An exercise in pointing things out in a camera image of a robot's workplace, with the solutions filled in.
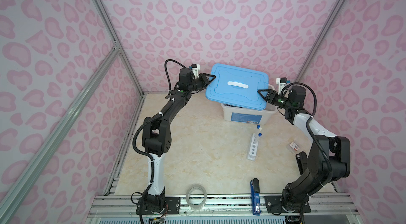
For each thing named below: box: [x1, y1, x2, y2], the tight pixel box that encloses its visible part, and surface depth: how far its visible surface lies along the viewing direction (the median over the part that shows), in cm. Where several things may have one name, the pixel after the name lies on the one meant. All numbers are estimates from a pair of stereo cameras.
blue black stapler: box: [250, 178, 261, 216], surface depth 74 cm
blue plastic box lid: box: [205, 63, 270, 110], surface depth 88 cm
